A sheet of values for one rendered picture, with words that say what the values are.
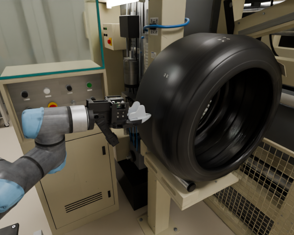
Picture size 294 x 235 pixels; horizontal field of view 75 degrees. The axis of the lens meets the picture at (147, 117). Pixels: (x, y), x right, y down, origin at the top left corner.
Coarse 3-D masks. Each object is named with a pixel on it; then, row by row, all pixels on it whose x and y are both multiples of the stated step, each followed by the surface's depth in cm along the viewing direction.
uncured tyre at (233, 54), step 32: (160, 64) 67; (192, 64) 56; (224, 64) 55; (256, 64) 61; (160, 96) 61; (192, 96) 55; (224, 96) 104; (256, 96) 90; (160, 128) 61; (192, 128) 59; (224, 128) 104; (256, 128) 91; (160, 160) 73; (192, 160) 65; (224, 160) 92
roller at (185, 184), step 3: (177, 177) 85; (180, 180) 83; (183, 180) 82; (183, 183) 82; (186, 183) 81; (189, 183) 80; (192, 183) 80; (183, 186) 82; (186, 186) 80; (189, 186) 79; (192, 186) 80; (195, 186) 81; (186, 189) 81; (189, 189) 80; (192, 189) 81
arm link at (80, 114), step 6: (72, 108) 50; (78, 108) 51; (84, 108) 52; (72, 114) 49; (78, 114) 50; (84, 114) 51; (72, 120) 49; (78, 120) 50; (84, 120) 50; (72, 126) 55; (78, 126) 50; (84, 126) 51; (72, 132) 51
